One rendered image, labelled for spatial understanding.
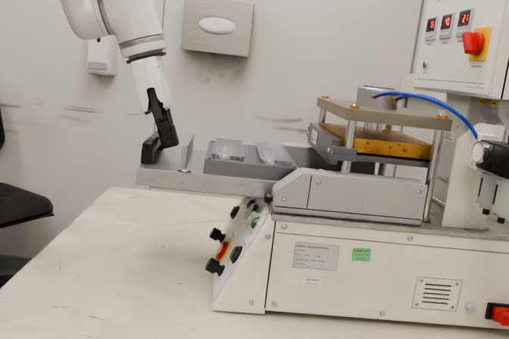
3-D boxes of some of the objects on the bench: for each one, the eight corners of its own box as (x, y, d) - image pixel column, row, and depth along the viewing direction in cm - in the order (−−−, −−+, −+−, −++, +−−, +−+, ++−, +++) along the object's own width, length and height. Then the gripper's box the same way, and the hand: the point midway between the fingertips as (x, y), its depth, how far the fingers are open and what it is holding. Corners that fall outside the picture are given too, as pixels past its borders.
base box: (435, 258, 116) (448, 191, 113) (532, 348, 79) (554, 251, 77) (217, 239, 113) (224, 168, 110) (210, 324, 76) (222, 221, 73)
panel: (217, 240, 111) (259, 172, 108) (212, 304, 81) (270, 213, 79) (210, 236, 110) (251, 169, 108) (202, 299, 81) (259, 207, 79)
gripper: (158, 45, 81) (186, 148, 84) (169, 48, 95) (193, 136, 99) (115, 55, 80) (145, 159, 84) (132, 57, 95) (157, 144, 98)
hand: (168, 136), depth 91 cm, fingers closed, pressing on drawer
